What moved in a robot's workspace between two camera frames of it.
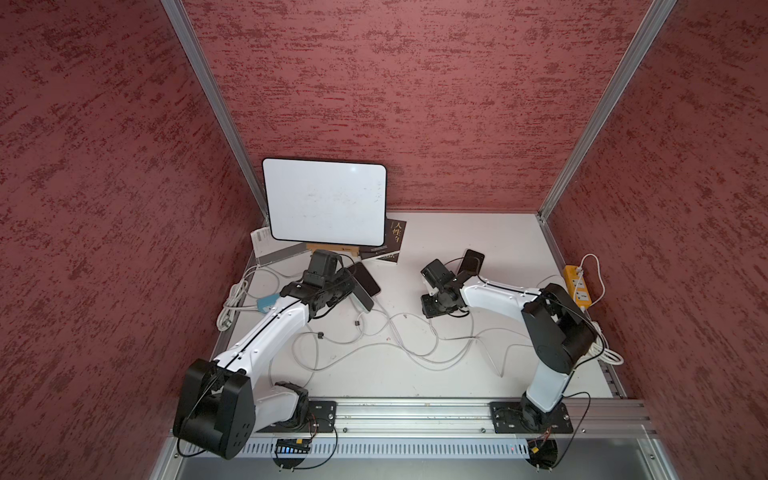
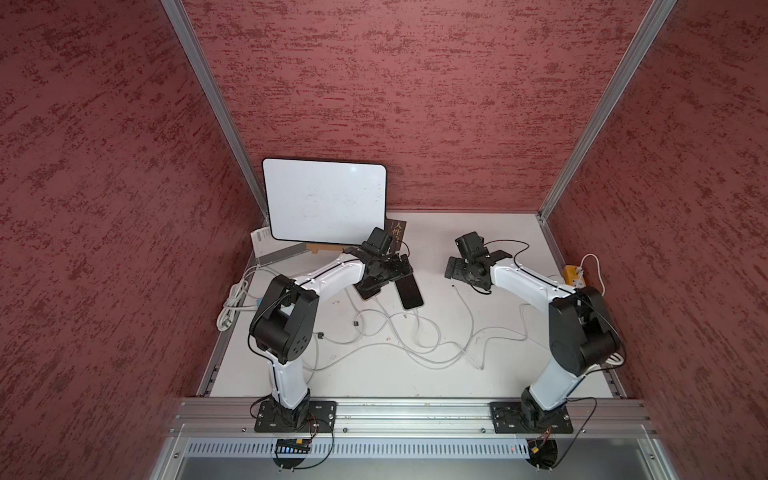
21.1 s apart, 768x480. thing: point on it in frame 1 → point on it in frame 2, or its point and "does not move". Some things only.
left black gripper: x=349 y=282 → x=397 y=270
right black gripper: x=429 y=311 → x=457 y=272
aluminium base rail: x=618 y=419 does not move
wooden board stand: x=340 y=249 does not move
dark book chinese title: x=394 y=231 does not move
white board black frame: x=326 y=201 does not move
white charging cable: x=439 y=335 → x=471 y=327
